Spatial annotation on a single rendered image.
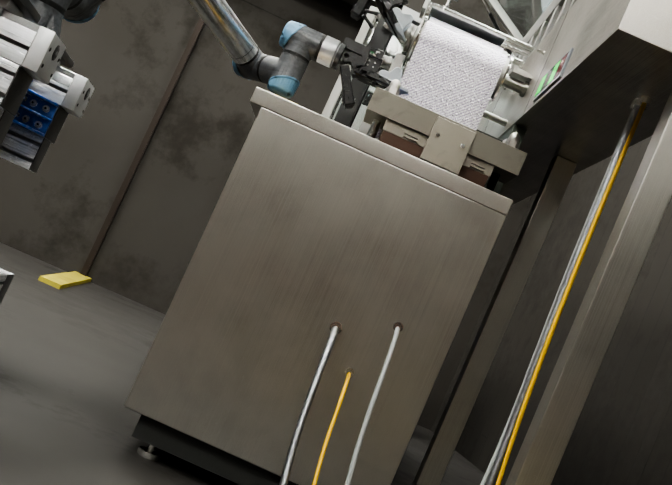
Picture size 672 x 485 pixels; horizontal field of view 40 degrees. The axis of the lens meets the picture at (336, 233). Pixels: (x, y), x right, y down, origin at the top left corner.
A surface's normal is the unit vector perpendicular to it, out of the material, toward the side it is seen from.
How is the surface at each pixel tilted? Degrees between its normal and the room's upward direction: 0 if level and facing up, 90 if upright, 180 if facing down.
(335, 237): 90
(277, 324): 90
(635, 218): 90
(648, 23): 90
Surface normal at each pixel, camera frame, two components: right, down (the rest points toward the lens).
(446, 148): 0.02, -0.07
